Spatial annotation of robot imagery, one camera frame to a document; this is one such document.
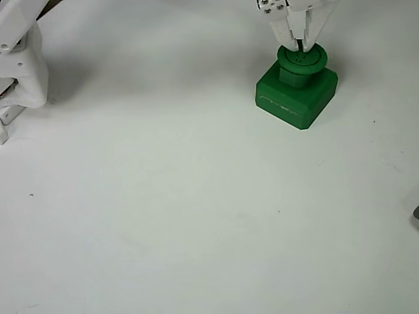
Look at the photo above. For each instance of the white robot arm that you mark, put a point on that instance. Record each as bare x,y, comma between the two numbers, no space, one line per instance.
29,65

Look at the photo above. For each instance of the green plastic round-topped peg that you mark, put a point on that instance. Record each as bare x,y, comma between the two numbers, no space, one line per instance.
306,63

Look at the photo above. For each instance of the green square button base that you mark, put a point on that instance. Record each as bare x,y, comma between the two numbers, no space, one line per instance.
288,101

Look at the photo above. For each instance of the grey object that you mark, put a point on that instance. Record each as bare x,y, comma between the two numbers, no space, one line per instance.
416,214

